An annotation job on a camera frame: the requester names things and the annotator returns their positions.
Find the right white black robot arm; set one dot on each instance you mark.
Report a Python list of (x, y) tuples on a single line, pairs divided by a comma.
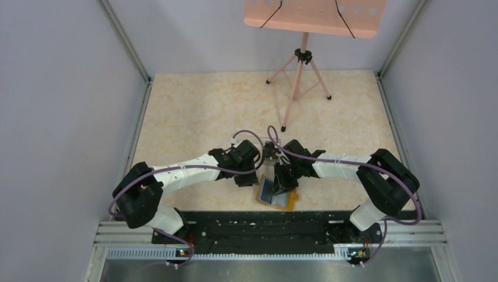
[(387, 182)]

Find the orange leather card holder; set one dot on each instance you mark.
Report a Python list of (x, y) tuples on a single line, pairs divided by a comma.
[(285, 201)]

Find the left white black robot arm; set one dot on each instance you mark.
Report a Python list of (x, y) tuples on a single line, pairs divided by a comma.
[(140, 192)]

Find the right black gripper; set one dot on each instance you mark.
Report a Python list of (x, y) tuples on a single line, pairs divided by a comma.
[(281, 184)]

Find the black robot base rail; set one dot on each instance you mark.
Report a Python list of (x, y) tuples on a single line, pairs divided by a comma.
[(274, 232)]

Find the pink music stand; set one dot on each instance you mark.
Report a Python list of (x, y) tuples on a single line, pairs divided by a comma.
[(349, 18)]

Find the clear plastic card box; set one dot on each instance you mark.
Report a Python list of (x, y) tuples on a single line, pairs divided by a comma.
[(258, 142)]

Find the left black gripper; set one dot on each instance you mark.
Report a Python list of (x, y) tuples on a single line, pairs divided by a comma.
[(251, 178)]

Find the white slotted cable duct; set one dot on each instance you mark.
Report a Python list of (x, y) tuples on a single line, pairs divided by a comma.
[(166, 253)]

